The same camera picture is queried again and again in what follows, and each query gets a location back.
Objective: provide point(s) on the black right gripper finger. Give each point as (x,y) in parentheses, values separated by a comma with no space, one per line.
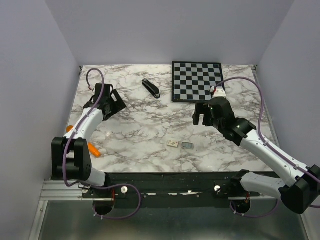
(207,116)
(201,108)

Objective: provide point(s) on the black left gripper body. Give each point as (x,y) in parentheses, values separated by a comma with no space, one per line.
(108,103)

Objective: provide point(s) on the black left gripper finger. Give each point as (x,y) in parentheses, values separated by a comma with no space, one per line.
(117,103)
(93,101)

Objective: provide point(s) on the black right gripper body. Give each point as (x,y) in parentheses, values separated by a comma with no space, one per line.
(216,123)

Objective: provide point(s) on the staple tray with staples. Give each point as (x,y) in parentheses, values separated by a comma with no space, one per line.
(187,145)

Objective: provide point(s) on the black stapler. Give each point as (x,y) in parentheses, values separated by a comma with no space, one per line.
(153,90)

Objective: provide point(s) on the white staple box sleeve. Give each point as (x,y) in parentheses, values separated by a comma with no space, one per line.
(172,143)

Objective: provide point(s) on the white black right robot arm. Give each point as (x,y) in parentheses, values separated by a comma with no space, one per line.
(297,185)

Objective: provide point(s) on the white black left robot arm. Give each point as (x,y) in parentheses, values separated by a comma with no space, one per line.
(70,155)

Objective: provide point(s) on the black and grey chessboard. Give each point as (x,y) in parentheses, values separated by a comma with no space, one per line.
(192,81)

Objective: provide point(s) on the orange toy microphone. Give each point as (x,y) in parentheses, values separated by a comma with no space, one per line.
(92,149)

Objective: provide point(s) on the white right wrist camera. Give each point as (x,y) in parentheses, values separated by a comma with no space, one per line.
(218,92)

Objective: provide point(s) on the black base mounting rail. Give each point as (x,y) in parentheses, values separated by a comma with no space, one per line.
(169,190)

